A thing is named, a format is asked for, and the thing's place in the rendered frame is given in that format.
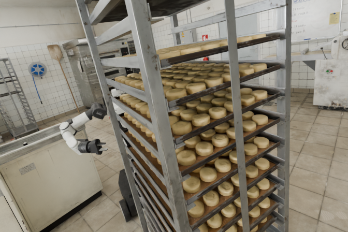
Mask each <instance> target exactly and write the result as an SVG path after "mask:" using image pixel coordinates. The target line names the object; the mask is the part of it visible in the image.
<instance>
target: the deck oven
mask: <svg viewBox="0 0 348 232"><path fill-rule="evenodd" d="M128 38H131V34H128V35H125V36H123V37H121V38H118V39H116V40H113V41H111V42H108V43H106V44H104V45H101V46H97V49H98V53H99V56H100V59H109V58H114V57H122V56H125V55H130V51H129V47H128V43H127V39H128ZM62 46H63V49H64V50H66V53H67V56H68V59H69V62H70V65H71V68H72V72H73V74H74V78H75V81H76V84H77V87H78V90H79V93H80V96H81V99H82V102H83V105H84V106H86V108H87V109H90V108H91V104H92V103H100V104H103V105H104V102H103V99H102V97H103V93H102V90H101V87H100V84H99V80H98V76H97V73H96V69H95V66H94V63H93V59H92V56H91V52H90V48H89V45H88V42H87V39H86V38H77V39H74V40H72V41H69V42H67V43H64V44H62ZM78 59H79V60H78ZM78 61H80V65H81V69H82V72H80V70H79V68H78ZM103 70H104V74H105V77H106V78H108V79H114V78H115V77H119V76H127V75H128V74H133V73H135V72H134V68H128V67H115V66H103ZM108 88H109V92H110V95H111V96H112V93H111V90H113V89H115V88H114V87H112V86H110V85H108ZM112 97H113V96H112ZM103 98H104V97H103Z"/></svg>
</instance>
